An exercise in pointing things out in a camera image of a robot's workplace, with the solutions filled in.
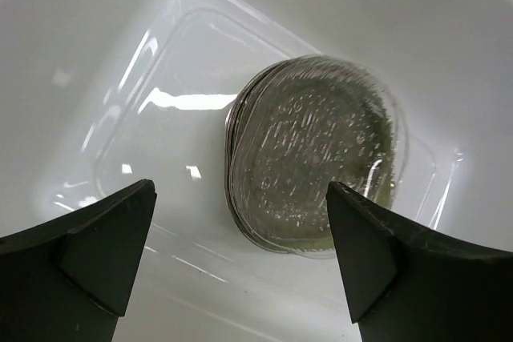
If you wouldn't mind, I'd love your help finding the clear frosted plate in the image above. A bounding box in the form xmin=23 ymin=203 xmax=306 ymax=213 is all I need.
xmin=224 ymin=54 xmax=409 ymax=258

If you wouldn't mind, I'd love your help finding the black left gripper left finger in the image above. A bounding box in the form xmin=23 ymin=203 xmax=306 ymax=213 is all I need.
xmin=1 ymin=179 xmax=157 ymax=341

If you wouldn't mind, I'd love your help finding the green panda plate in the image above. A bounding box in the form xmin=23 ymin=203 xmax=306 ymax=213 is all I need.
xmin=312 ymin=77 xmax=402 ymax=251

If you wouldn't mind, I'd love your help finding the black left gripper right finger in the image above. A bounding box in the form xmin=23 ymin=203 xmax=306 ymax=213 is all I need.
xmin=326 ymin=182 xmax=512 ymax=341

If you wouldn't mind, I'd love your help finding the white plastic bin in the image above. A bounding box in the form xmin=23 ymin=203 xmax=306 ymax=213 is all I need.
xmin=1 ymin=0 xmax=512 ymax=341

